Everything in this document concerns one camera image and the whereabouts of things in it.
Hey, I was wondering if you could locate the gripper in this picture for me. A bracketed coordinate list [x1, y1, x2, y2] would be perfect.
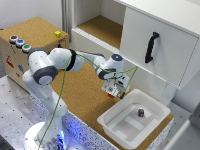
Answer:
[101, 74, 130, 98]

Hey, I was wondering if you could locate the purple block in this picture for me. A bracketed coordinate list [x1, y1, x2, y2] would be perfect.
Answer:
[137, 108, 146, 117]

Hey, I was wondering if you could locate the yellow block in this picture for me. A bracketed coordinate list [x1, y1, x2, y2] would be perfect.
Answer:
[54, 30, 62, 38]

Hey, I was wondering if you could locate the white plastic box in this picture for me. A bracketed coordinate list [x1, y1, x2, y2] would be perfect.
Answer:
[96, 88, 171, 150]

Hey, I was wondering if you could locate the white cabinet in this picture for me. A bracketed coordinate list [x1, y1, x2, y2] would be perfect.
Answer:
[70, 0, 200, 107]

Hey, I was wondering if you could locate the white sliding door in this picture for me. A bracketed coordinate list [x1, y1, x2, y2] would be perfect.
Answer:
[119, 6, 200, 90]

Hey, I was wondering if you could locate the wooden drawer box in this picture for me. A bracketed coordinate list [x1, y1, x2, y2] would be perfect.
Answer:
[0, 16, 71, 90]

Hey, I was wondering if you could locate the green button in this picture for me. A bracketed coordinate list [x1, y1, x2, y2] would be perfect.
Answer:
[21, 43, 33, 54]

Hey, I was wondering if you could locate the blue button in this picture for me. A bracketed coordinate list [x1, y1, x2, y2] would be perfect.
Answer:
[15, 38, 26, 49]

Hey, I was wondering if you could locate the red button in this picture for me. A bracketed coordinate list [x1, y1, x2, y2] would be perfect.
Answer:
[9, 34, 19, 45]

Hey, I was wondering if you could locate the green cable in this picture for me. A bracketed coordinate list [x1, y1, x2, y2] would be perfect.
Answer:
[37, 53, 139, 150]

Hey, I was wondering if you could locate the black door handle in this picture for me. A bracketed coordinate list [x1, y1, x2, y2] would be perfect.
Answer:
[144, 31, 160, 64]

